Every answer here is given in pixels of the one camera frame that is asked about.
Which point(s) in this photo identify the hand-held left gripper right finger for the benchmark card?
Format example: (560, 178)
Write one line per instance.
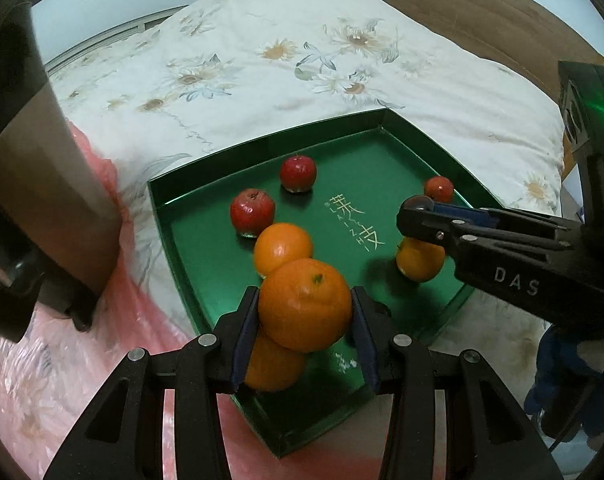
(362, 340)

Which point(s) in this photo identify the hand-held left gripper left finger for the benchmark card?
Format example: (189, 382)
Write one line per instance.
(244, 340)

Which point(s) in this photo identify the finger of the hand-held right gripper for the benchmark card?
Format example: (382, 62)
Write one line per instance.
(464, 214)
(431, 222)

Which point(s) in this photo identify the small red apple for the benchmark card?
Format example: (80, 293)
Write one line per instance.
(298, 172)
(439, 188)
(252, 211)

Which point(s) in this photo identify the orange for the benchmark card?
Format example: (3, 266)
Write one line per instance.
(282, 245)
(304, 305)
(419, 260)
(272, 367)

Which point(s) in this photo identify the green box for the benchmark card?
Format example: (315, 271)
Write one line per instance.
(207, 240)

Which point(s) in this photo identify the person's right hand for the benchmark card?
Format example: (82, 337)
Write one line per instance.
(539, 375)

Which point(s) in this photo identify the pink plastic sheet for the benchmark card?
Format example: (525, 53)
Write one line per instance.
(57, 385)

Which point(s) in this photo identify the wooden headboard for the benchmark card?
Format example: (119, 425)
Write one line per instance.
(481, 5)

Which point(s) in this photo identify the copper and black kettle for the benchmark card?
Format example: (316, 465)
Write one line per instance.
(47, 185)

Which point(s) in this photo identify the white slatted cabinet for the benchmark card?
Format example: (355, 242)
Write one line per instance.
(107, 35)

